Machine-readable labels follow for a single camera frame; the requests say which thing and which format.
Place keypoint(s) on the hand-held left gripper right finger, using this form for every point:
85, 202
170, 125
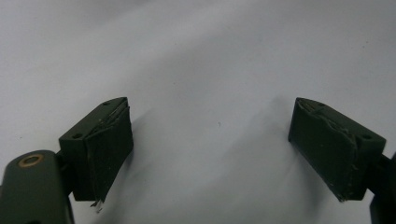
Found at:
330, 149

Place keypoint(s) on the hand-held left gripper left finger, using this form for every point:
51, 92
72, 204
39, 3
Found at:
99, 152

